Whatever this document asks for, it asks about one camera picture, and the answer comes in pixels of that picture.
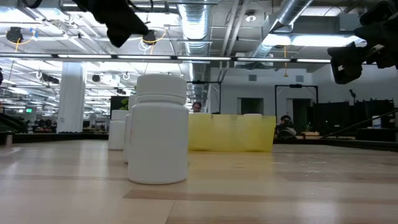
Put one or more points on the round ceiling detector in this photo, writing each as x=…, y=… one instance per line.
x=250, y=18

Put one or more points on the person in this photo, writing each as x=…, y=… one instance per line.
x=196, y=107
x=284, y=124

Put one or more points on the green potted plant white pot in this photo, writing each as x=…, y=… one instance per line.
x=125, y=104

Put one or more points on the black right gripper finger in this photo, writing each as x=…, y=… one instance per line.
x=385, y=43
x=345, y=65

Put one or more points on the yellow translucent plastic basket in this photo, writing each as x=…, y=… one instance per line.
x=230, y=133

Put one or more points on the bright rectangular ceiling light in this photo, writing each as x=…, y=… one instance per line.
x=311, y=40

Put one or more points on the silver ceiling air duct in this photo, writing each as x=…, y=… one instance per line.
x=194, y=21
x=290, y=12

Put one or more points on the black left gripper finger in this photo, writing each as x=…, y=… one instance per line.
x=135, y=26
x=118, y=34

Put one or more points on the white plastic pill bottle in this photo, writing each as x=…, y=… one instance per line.
x=116, y=130
x=158, y=140
x=126, y=137

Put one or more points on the black room partition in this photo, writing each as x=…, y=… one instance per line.
x=342, y=118

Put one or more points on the black display panel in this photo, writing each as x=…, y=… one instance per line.
x=115, y=104

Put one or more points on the long ceiling light strip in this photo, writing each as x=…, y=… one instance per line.
x=84, y=56

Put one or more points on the black lamp on stand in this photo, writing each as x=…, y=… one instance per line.
x=352, y=92

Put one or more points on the white building pillar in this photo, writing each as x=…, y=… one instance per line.
x=71, y=99

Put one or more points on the small plant in planter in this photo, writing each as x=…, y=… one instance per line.
x=308, y=127

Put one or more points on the white cylindrical container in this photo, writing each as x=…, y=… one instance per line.
x=376, y=122

